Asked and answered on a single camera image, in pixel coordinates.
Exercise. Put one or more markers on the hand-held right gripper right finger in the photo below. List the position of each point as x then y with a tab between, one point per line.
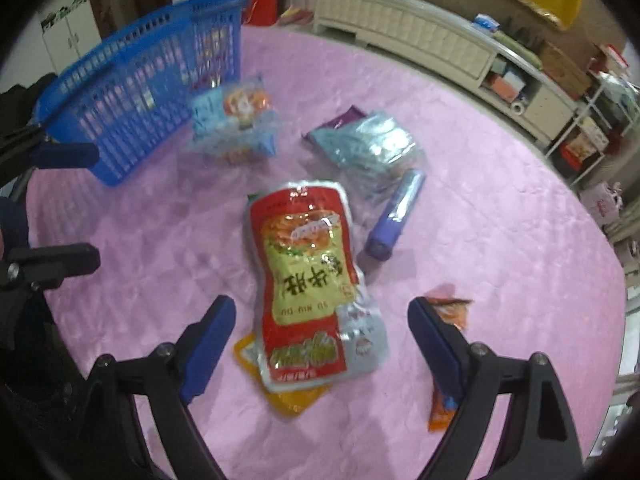
435	345

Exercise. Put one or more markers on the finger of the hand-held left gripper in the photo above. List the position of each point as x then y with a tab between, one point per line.
65	155
50	260

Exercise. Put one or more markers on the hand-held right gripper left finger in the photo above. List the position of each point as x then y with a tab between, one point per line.
212	347

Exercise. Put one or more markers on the small orange red snack packet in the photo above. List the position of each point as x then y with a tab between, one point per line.
452	312

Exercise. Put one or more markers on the blue plastic basket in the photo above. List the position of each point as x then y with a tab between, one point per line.
135	95

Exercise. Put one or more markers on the large red yellow snack packet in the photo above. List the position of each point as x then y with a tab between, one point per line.
305	270

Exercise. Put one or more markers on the purple cylinder tube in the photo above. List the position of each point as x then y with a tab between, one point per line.
395	215

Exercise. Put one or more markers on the clear snack packet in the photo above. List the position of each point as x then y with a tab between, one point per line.
235	110

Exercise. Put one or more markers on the silver snack packet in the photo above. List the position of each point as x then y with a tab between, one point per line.
370	145

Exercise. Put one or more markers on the purple snack packet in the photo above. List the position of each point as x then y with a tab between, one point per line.
345	117

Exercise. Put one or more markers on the white cupboard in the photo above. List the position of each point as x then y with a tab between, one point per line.
70	35

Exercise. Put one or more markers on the pink blanket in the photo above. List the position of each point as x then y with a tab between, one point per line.
500	260

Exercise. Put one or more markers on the pink bag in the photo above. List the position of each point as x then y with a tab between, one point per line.
600	205

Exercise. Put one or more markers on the red bag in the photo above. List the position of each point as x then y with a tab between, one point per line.
262	7

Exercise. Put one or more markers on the white paper roll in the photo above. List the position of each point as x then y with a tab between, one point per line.
517	107

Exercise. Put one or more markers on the orange box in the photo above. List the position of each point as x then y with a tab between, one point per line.
506	87

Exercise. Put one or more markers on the pink broom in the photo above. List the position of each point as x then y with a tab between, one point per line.
295	15

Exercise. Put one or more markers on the white metal rack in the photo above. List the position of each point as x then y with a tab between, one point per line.
597	110

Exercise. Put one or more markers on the cardboard box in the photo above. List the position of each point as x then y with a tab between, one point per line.
565	67

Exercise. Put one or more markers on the green cloth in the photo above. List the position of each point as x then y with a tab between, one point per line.
515	42

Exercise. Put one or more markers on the white TV cabinet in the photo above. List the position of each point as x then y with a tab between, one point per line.
415	30

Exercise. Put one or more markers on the blue white tissue box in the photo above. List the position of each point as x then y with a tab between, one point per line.
485	21

